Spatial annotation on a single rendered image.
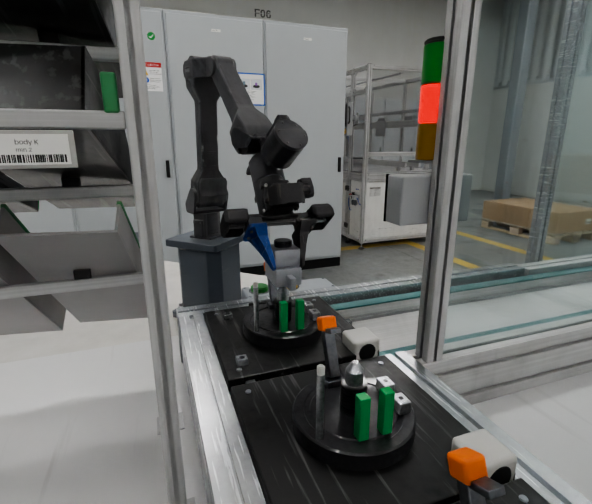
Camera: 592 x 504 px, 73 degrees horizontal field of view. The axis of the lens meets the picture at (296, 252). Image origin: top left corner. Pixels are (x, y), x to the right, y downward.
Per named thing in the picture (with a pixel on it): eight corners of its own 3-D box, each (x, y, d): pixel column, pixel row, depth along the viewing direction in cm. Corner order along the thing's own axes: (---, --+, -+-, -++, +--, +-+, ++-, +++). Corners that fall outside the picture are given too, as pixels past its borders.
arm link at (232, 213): (213, 195, 68) (217, 176, 63) (313, 191, 75) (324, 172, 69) (221, 239, 65) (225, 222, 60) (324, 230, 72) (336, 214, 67)
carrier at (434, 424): (230, 399, 54) (226, 314, 50) (384, 365, 62) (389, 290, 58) (289, 577, 32) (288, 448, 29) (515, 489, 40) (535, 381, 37)
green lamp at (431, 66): (413, 86, 56) (416, 47, 54) (442, 87, 57) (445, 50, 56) (437, 81, 51) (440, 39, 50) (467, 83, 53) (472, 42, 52)
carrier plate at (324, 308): (204, 321, 77) (204, 311, 76) (319, 304, 85) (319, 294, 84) (228, 392, 55) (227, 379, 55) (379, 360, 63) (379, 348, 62)
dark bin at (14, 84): (58, 208, 61) (59, 162, 62) (148, 206, 63) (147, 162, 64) (-82, 119, 33) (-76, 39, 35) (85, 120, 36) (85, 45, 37)
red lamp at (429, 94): (410, 123, 57) (413, 86, 56) (439, 123, 59) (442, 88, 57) (433, 122, 53) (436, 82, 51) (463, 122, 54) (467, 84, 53)
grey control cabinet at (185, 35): (179, 268, 411) (159, 25, 349) (254, 260, 438) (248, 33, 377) (185, 286, 362) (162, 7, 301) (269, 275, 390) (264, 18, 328)
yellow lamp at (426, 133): (407, 159, 59) (410, 124, 57) (435, 158, 60) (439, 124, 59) (429, 160, 54) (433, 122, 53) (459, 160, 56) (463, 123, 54)
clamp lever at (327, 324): (323, 376, 51) (315, 317, 51) (337, 373, 52) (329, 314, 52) (335, 381, 47) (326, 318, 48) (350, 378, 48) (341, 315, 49)
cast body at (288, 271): (264, 275, 69) (264, 236, 67) (288, 273, 71) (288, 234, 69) (280, 292, 62) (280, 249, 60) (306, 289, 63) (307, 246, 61)
